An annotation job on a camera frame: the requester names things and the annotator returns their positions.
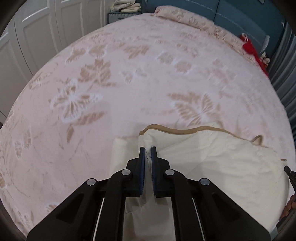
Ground pink floral pillow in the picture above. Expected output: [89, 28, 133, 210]
[153, 6, 214, 28]
[196, 22, 258, 63]

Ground pile of beige cloths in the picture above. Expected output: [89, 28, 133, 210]
[110, 0, 142, 13]

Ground red fabric item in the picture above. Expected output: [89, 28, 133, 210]
[239, 33, 269, 78]

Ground grey curtain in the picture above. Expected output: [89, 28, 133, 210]
[268, 22, 296, 130]

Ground small plush toys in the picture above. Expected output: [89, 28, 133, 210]
[260, 51, 270, 68]

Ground grey bedside table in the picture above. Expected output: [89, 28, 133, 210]
[106, 11, 142, 24]

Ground pink butterfly bedspread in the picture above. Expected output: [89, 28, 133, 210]
[1, 13, 295, 235]

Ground right pink floral pillow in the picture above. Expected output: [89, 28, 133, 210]
[196, 22, 258, 63]

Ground white panelled wardrobe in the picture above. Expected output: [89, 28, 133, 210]
[1, 0, 113, 123]

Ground cream quilted zip jacket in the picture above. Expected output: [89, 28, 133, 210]
[110, 123, 289, 240]

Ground left pink floral pillow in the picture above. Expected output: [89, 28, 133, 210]
[153, 6, 214, 28]

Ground teal upholstered headboard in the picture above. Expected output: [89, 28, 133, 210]
[144, 0, 285, 56]

